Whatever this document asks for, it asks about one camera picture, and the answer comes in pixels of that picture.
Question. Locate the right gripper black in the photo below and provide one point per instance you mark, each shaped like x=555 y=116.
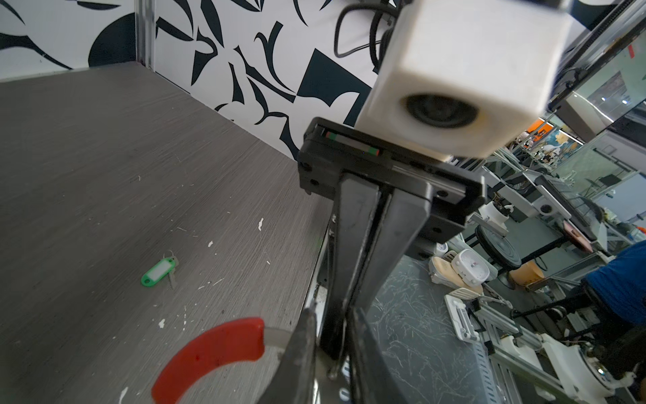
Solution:
x=388 y=202

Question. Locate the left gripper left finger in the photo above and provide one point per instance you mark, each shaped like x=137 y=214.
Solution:
x=294 y=379

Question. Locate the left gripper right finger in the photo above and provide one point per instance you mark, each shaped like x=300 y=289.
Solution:
x=370 y=379

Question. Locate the metal keyring with red grip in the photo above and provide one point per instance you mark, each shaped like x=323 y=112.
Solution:
x=243 y=340

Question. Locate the green capped key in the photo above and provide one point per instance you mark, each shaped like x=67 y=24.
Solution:
x=163 y=269

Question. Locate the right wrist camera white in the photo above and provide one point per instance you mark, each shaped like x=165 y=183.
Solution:
x=463 y=78

